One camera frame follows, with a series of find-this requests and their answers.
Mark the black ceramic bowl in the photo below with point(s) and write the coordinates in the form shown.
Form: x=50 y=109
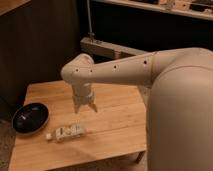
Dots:
x=30 y=118

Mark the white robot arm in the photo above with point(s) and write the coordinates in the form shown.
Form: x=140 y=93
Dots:
x=179 y=117

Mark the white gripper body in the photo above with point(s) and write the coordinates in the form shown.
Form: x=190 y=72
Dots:
x=85 y=99

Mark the grey metal beam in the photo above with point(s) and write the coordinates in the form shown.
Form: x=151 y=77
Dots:
x=106 y=49

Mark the metal pole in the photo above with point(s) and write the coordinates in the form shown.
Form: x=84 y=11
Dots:
x=91 y=34

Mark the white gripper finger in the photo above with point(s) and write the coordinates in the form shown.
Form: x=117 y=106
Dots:
x=93 y=106
x=76 y=108

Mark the clear plastic bottle white cap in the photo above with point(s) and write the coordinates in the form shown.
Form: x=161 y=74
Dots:
x=65 y=132

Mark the wooden shelf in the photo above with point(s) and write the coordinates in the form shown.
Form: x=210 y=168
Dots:
x=158 y=8

